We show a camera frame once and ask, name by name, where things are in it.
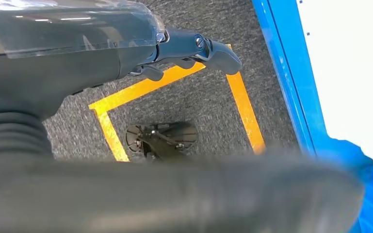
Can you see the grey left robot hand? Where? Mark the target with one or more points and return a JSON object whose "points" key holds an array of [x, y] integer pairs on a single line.
{"points": [[61, 64]]}

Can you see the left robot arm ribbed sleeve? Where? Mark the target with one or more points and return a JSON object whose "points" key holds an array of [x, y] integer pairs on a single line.
{"points": [[9, 135]]}

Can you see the yellow floor tape square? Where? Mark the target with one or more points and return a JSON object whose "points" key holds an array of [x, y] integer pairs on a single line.
{"points": [[244, 109]]}

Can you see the blue metal shelf rack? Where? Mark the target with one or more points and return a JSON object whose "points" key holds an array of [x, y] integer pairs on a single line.
{"points": [[289, 80]]}

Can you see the black robot foot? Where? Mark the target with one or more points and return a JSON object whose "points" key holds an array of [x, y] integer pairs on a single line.
{"points": [[160, 141]]}

